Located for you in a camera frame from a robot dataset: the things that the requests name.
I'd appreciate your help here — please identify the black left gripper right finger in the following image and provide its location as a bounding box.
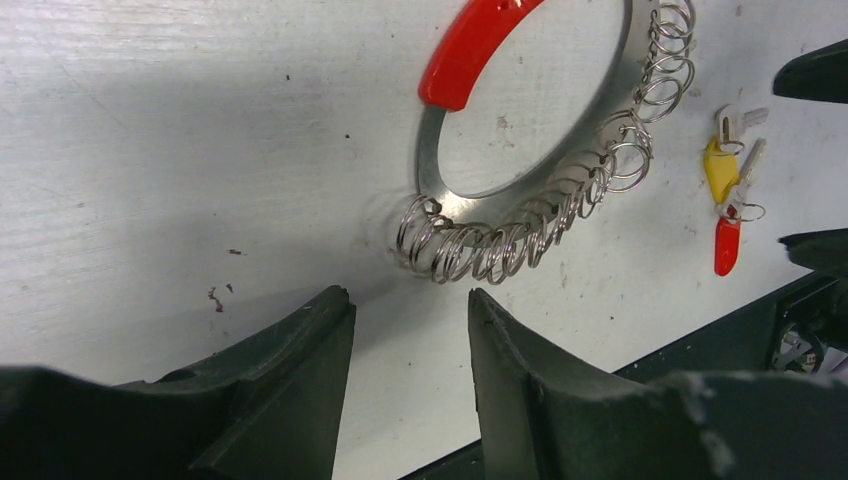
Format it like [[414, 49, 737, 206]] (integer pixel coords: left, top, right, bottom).
[[468, 289, 847, 479]]

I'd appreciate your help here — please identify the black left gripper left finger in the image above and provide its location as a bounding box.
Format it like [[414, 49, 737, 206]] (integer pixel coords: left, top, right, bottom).
[[1, 286, 356, 479]]

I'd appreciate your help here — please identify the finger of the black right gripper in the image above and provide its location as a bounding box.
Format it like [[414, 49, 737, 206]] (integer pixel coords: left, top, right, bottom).
[[779, 228, 847, 272], [772, 40, 847, 104]]

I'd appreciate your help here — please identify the large keyring with red grip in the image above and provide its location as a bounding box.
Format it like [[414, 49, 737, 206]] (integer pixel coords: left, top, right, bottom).
[[387, 1, 705, 288]]

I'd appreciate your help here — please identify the red tagged key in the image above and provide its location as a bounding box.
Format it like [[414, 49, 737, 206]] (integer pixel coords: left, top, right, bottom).
[[714, 138, 767, 277]]

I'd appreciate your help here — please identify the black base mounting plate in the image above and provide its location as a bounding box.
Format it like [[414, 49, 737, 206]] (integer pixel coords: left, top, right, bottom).
[[397, 268, 848, 480]]

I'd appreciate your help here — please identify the yellow tagged key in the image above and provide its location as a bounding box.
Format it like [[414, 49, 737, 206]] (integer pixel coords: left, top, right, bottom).
[[703, 104, 770, 205]]

